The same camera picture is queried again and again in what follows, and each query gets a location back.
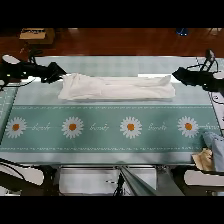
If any light blue garment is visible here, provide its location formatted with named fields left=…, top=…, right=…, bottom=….
left=201, top=130, right=224, bottom=173

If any black cable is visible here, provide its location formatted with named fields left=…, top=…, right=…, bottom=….
left=106, top=172, right=126, bottom=197

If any beige garment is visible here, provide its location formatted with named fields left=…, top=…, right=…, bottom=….
left=191, top=147, right=215, bottom=173

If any cardboard box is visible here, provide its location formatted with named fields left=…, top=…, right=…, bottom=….
left=18, top=28, right=56, bottom=46

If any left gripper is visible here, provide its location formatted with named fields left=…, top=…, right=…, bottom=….
left=39, top=61, right=68, bottom=85

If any silver frame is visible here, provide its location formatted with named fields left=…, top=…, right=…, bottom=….
left=0, top=162, right=224, bottom=197

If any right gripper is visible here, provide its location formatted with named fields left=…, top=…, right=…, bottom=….
left=171, top=66, right=202, bottom=88

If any white T-shirt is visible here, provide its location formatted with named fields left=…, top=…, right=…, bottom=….
left=57, top=72, right=177, bottom=102

